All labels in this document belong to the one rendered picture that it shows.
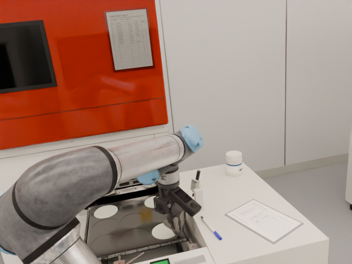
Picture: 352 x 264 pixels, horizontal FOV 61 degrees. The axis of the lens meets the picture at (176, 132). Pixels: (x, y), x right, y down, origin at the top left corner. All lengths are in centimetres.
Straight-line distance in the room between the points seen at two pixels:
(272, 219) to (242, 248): 18
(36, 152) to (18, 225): 82
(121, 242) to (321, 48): 284
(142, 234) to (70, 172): 69
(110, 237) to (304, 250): 66
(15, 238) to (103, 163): 19
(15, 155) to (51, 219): 89
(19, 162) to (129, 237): 57
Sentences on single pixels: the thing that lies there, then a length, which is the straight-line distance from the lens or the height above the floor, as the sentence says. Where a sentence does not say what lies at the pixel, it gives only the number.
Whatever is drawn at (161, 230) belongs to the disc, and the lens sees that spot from 117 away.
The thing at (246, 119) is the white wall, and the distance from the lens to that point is 315.
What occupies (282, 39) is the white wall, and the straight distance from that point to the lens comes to 321.
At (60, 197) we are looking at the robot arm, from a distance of 52.
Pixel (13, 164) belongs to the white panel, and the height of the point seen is 114.
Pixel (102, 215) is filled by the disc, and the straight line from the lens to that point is 133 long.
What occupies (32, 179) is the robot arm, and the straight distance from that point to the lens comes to 53.
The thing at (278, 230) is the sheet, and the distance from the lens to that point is 104.
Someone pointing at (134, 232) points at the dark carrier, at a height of 90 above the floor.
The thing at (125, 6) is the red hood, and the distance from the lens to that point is 123.
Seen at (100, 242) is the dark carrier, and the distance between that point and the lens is 118.
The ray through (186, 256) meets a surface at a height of 96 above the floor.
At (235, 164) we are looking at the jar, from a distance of 134.
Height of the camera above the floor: 158
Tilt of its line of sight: 18 degrees down
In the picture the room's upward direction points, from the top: 6 degrees counter-clockwise
